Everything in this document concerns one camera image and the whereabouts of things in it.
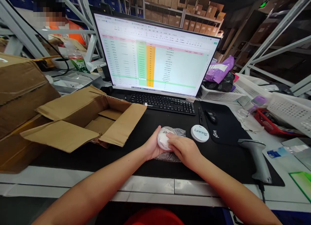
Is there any person's right hand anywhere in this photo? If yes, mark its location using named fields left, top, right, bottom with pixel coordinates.
left=166, top=132, right=204, bottom=167

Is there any person's left hand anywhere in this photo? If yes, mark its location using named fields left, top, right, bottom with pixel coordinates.
left=145, top=125, right=170, bottom=161

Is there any round white container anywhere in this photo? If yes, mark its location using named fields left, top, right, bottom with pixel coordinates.
left=157, top=126, right=183, bottom=151

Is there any clear bubble wrap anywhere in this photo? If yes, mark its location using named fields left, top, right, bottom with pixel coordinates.
left=155, top=127, right=187, bottom=163

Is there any round white lid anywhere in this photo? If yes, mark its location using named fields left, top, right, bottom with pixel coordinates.
left=190, top=124, right=211, bottom=143

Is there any black desk mat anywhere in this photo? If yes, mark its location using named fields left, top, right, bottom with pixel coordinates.
left=31, top=93, right=285, bottom=187

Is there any black keyboard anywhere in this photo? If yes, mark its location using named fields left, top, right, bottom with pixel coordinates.
left=129, top=92, right=196, bottom=116

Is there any black computer mouse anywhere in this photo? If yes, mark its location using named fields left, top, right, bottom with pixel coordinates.
left=205, top=110, right=218, bottom=124

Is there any black mouse pad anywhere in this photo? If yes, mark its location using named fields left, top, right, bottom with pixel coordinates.
left=200, top=100, right=253, bottom=145

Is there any black plastic bag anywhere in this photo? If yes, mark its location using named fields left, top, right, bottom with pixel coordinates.
left=203, top=72, right=236, bottom=93

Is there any red round stool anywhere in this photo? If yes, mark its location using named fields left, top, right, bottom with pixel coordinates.
left=123, top=208, right=185, bottom=225

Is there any grey barcode scanner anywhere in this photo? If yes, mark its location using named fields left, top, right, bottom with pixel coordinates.
left=237, top=138, right=272, bottom=184

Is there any purple plastic bag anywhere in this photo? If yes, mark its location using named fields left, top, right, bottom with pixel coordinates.
left=203, top=55, right=235, bottom=84

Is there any computer monitor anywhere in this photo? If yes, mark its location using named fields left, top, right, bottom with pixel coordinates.
left=93, top=12, right=222, bottom=99

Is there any open cardboard box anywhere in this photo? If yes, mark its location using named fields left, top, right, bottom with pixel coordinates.
left=20, top=85, right=148, bottom=153

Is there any small purple bottle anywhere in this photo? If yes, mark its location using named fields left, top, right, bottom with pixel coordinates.
left=248, top=95, right=268, bottom=113

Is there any red plastic basket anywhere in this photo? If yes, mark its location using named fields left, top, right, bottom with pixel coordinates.
left=254, top=108, right=307, bottom=138

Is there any clear plastic packet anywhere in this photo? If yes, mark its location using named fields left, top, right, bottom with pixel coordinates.
left=267, top=137, right=311, bottom=162

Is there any metal tray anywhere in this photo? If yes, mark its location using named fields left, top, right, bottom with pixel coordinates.
left=50, top=70, right=104, bottom=96

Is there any large white perforated basket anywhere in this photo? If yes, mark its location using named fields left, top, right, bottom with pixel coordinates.
left=234, top=73, right=311, bottom=136

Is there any shelf of cardboard boxes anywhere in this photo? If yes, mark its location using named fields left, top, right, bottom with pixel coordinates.
left=116, top=0, right=226, bottom=37

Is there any green label plastic bottle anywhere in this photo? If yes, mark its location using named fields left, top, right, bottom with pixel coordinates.
left=63, top=39, right=89, bottom=73

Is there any green transparent sheet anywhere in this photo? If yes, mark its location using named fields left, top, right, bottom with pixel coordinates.
left=288, top=171, right=311, bottom=203

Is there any grey metal rack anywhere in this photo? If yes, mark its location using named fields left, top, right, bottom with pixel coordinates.
left=220, top=0, right=311, bottom=97

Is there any large closed cardboard box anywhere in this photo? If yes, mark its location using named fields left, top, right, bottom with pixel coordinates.
left=0, top=53, right=62, bottom=174

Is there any scanner cable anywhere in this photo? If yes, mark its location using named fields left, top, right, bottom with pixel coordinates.
left=257, top=181, right=267, bottom=204

